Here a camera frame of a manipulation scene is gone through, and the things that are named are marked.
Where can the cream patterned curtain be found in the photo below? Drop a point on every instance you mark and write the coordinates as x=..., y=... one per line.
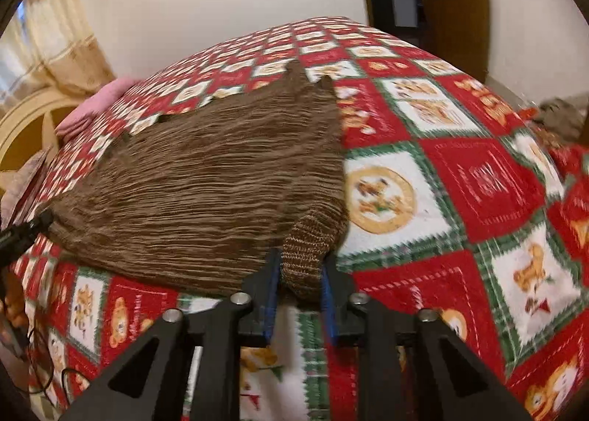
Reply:
x=60, y=34

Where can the pink folded blanket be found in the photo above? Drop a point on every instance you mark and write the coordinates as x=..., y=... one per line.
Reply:
x=96, y=103

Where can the red printed bedspread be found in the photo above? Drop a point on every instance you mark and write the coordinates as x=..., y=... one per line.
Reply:
x=483, y=182

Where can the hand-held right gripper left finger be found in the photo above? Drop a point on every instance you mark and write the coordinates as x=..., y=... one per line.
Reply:
x=272, y=297

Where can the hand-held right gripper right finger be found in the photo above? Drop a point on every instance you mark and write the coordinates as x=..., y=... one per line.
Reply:
x=327, y=306

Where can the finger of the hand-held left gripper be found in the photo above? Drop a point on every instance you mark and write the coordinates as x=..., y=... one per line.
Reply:
x=25, y=231

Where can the striped pillow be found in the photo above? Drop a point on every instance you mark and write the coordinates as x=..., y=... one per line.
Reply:
x=27, y=186

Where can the brown cloth on floor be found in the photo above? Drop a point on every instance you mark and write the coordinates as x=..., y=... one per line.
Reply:
x=563, y=119

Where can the brown knitted sweater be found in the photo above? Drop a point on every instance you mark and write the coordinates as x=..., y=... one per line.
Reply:
x=207, y=191

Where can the brown wooden door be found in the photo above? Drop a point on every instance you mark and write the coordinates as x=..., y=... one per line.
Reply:
x=453, y=21

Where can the cream wooden headboard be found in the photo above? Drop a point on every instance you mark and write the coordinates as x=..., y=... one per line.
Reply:
x=32, y=122

